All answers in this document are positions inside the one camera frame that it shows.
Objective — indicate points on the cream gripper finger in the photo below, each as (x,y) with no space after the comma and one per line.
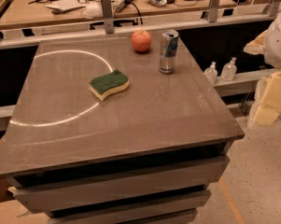
(267,100)
(256,46)

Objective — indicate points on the redbull can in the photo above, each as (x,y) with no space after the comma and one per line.
(169,44)

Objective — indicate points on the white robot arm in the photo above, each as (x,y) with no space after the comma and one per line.
(272,53)

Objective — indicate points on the clear sanitizer bottle right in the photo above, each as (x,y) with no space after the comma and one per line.
(229,70)

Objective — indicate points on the clear sanitizer bottle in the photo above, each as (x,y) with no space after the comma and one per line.
(229,70)
(211,73)

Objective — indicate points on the clear sanitizer bottle left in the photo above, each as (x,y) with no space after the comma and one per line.
(211,73)

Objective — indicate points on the red apple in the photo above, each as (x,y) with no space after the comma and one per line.
(141,40)

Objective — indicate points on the white power strip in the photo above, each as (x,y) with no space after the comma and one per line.
(119,5)

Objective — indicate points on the green yellow sponge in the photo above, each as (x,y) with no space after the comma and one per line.
(109,84)

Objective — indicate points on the white paper stack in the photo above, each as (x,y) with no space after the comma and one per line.
(63,5)

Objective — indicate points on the grey drawer cabinet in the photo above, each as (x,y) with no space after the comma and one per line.
(164,187)

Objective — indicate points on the wooden desk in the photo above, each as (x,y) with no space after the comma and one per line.
(21,14)

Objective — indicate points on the metal frame rail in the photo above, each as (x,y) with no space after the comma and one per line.
(101,21)

